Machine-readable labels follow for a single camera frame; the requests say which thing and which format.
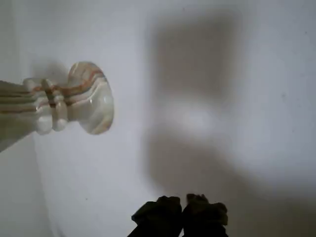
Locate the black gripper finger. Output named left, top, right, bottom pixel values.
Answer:
left=182, top=193, right=229, bottom=237
left=128, top=196, right=183, bottom=237

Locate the marbled onyx stone vase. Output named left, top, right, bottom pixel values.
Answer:
left=0, top=61, right=115, bottom=153

